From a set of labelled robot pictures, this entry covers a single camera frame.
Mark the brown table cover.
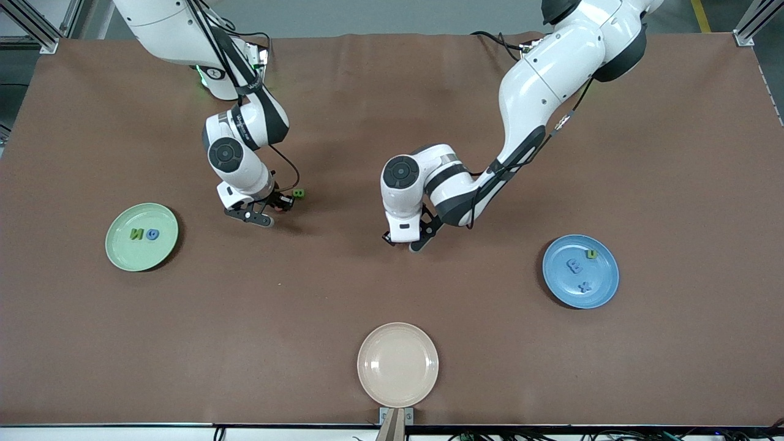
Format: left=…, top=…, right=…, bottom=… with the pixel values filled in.
left=0, top=32, right=784, bottom=428

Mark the light green plate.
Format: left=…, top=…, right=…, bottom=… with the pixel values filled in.
left=105, top=203, right=179, bottom=272

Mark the beige plate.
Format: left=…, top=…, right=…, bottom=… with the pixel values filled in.
left=357, top=322, right=440, bottom=409

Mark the blue plate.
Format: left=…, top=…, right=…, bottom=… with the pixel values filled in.
left=542, top=235, right=620, bottom=309

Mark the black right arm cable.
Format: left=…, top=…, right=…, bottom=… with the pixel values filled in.
left=187, top=0, right=301, bottom=192

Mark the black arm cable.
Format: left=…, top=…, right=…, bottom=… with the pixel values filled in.
left=187, top=0, right=301, bottom=192
left=465, top=77, right=596, bottom=230

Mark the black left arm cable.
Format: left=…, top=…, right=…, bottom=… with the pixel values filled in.
left=465, top=77, right=596, bottom=230

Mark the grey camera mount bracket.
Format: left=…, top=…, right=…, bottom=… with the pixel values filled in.
left=379, top=407, right=415, bottom=441

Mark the beige mount post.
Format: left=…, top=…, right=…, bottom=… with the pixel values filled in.
left=375, top=410, right=406, bottom=441

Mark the aluminium frame post with foot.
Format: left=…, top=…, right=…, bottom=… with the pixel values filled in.
left=733, top=0, right=774, bottom=47
left=0, top=0, right=62, bottom=55

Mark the plain aluminium frame post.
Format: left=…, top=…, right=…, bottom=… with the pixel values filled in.
left=58, top=0, right=86, bottom=39

